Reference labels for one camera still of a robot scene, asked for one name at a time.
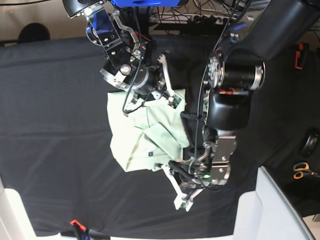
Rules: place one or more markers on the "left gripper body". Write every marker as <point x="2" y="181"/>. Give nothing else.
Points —
<point x="190" y="175"/>

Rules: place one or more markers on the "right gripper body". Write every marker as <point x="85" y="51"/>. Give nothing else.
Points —
<point x="148" y="79"/>

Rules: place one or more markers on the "light green T-shirt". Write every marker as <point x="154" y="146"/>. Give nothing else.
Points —
<point x="153" y="134"/>

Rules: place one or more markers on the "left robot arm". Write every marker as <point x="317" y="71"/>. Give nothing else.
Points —
<point x="236" y="69"/>

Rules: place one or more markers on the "white power strip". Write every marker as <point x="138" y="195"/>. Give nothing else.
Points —
<point x="184" y="18"/>

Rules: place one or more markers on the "blue box stand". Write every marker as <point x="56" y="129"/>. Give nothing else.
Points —
<point x="145" y="3"/>

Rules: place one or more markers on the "white chair right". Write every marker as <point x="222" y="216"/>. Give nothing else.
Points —
<point x="266" y="213"/>

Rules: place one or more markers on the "white chair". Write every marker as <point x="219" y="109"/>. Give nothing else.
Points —
<point x="266" y="213"/>
<point x="14" y="221"/>

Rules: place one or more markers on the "black table cloth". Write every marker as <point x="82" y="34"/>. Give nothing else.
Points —
<point x="55" y="147"/>

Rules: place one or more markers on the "red clamp bottom edge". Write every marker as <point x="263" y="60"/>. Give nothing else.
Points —
<point x="83" y="233"/>

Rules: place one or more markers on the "black tape roll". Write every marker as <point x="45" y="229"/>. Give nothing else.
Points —
<point x="309" y="145"/>

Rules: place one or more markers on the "red and black clamp right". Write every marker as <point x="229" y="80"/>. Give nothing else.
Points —
<point x="301" y="55"/>

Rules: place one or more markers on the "white chair left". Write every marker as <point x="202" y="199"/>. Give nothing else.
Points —
<point x="14" y="221"/>

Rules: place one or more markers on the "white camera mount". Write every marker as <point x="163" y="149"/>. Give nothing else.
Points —
<point x="172" y="98"/>
<point x="183" y="200"/>

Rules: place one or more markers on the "orange handled scissors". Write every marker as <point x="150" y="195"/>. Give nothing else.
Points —
<point x="302" y="169"/>

